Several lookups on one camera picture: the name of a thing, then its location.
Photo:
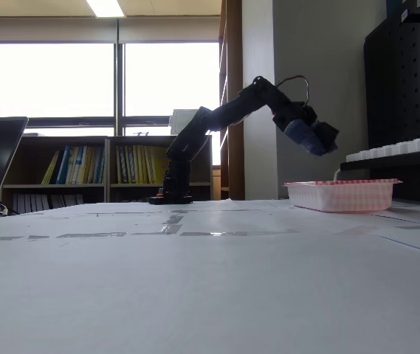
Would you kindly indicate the row of white binders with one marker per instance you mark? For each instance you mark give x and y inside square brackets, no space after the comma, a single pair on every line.
[47,202]

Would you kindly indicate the black desk riser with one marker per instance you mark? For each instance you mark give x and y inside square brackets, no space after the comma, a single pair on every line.
[394,166]

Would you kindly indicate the low wooden bookshelf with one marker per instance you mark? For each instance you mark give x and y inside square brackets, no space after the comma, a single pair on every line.
[84,169]

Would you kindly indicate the tall brown wooden shelf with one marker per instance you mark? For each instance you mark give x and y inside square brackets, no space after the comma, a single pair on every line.
[231,55]

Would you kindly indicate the pink checkered tray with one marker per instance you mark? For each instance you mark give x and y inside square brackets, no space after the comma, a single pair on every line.
[342,195]

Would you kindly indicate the black pegboard panel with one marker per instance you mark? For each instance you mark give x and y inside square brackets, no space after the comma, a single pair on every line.
[403,85]

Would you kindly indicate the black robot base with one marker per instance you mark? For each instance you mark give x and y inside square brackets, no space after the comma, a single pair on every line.
[171,200]

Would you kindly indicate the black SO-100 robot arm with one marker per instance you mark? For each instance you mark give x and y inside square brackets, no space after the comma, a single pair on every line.
[213,118]

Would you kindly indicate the white paper sign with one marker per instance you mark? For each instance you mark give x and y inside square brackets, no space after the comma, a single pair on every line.
[180,119]

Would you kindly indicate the ceiling light panel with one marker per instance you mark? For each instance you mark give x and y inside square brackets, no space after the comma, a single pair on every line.
[105,7]

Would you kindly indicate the row of yellow blue books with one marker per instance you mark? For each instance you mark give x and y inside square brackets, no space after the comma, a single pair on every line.
[75,164]

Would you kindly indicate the white keyboard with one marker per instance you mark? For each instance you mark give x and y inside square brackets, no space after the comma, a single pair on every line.
[398,147]

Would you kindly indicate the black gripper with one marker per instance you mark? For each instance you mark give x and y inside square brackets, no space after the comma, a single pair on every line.
[325,133]

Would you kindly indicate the beige roller blind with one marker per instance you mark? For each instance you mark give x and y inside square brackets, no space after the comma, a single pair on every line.
[99,30]

